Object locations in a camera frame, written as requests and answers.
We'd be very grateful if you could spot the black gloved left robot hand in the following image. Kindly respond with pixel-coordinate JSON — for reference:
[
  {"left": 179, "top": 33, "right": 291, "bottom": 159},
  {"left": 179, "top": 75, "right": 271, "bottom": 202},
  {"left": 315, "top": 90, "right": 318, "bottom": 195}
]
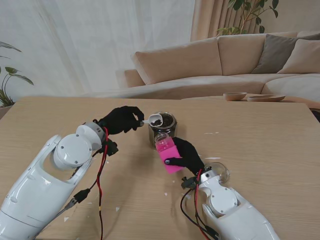
[{"left": 97, "top": 105, "right": 145, "bottom": 136}]

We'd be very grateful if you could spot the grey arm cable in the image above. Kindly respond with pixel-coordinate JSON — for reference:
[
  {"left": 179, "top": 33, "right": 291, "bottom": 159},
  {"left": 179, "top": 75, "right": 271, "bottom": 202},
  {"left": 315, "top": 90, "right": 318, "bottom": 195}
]
[{"left": 53, "top": 196, "right": 77, "bottom": 219}]

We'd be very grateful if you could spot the glass jar of coffee beans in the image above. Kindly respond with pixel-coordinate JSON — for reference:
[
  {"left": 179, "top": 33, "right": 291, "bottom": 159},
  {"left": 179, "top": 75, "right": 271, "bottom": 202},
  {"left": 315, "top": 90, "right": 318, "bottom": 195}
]
[{"left": 148, "top": 111, "right": 179, "bottom": 151}]

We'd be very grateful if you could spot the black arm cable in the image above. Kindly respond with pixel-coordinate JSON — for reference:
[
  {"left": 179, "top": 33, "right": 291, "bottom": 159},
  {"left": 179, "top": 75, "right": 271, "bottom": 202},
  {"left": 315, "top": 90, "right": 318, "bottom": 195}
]
[
  {"left": 180, "top": 189, "right": 222, "bottom": 240},
  {"left": 72, "top": 147, "right": 104, "bottom": 204}
]

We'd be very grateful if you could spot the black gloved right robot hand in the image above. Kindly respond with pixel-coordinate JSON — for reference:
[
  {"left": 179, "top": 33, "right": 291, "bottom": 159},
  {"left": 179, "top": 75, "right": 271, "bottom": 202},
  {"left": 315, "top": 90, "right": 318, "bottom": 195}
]
[{"left": 163, "top": 136, "right": 205, "bottom": 176}]

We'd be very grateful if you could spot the shallow wooden plate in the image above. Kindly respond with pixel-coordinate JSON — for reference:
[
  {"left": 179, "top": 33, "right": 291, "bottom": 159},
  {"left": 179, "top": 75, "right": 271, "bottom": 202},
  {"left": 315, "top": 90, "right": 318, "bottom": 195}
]
[{"left": 246, "top": 94, "right": 286, "bottom": 103}]

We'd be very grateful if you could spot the white sheer curtain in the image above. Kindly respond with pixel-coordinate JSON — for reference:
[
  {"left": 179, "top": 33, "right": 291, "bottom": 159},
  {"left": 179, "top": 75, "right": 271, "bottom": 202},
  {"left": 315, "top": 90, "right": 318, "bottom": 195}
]
[{"left": 0, "top": 0, "right": 196, "bottom": 99}]

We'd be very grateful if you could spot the clear glass jar lid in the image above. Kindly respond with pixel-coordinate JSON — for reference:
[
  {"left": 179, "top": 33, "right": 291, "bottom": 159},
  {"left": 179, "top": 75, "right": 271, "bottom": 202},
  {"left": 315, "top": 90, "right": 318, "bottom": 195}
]
[{"left": 204, "top": 161, "right": 231, "bottom": 185}]

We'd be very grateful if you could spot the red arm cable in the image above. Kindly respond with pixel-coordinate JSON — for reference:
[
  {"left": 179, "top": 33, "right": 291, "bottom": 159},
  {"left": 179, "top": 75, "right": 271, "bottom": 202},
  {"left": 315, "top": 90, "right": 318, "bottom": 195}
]
[
  {"left": 193, "top": 169, "right": 213, "bottom": 240},
  {"left": 95, "top": 126, "right": 110, "bottom": 240}
]

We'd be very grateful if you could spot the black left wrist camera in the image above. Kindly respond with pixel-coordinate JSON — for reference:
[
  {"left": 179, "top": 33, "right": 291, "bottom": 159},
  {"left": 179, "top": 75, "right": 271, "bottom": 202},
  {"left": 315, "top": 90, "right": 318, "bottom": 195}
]
[{"left": 100, "top": 139, "right": 119, "bottom": 158}]

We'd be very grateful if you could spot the pale green large-leaf houseplant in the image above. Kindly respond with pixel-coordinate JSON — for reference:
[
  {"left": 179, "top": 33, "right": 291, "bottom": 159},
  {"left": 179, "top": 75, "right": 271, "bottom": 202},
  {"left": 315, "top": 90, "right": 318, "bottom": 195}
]
[{"left": 0, "top": 41, "right": 35, "bottom": 109}]

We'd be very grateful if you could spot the pink square coffee jar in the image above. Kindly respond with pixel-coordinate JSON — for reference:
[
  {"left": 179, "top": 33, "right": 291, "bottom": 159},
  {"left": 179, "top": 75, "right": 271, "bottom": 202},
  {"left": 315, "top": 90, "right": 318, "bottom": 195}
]
[{"left": 154, "top": 132, "right": 185, "bottom": 175}]

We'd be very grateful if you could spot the dark green leafy tree plant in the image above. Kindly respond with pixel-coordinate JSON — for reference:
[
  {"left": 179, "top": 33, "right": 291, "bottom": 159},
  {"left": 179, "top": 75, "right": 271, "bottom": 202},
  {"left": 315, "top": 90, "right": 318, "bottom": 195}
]
[{"left": 216, "top": 0, "right": 280, "bottom": 38}]

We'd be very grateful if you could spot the white plastic measuring spoon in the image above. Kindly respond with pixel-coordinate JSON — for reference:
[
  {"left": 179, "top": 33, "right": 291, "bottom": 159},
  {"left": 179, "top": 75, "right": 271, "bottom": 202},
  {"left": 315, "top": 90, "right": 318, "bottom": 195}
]
[{"left": 139, "top": 113, "right": 165, "bottom": 127}]

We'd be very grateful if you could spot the beige pleated curtain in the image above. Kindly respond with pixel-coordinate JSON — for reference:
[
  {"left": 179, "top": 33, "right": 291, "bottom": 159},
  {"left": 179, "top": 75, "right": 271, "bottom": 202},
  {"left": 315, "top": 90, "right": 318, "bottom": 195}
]
[{"left": 190, "top": 0, "right": 270, "bottom": 42}]

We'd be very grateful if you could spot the small wooden bowl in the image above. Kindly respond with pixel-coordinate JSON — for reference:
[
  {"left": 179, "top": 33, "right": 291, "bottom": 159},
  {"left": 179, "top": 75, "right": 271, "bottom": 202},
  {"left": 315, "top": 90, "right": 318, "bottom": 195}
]
[{"left": 223, "top": 91, "right": 248, "bottom": 102}]

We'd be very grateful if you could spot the beige fabric sofa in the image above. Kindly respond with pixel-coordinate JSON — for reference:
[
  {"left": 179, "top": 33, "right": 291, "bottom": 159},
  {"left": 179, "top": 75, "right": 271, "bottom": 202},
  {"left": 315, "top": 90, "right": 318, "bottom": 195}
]
[{"left": 124, "top": 30, "right": 320, "bottom": 111}]

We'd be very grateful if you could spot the beige sofa cushion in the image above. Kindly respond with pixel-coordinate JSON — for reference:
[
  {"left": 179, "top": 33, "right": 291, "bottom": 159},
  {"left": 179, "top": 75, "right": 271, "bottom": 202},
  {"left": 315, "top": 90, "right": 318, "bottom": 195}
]
[{"left": 277, "top": 38, "right": 320, "bottom": 75}]

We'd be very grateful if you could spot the grey sofa cushion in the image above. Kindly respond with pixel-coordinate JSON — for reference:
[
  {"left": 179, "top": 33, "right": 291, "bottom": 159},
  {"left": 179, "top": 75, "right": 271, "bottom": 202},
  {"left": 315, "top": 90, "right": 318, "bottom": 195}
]
[{"left": 251, "top": 33, "right": 320, "bottom": 75}]

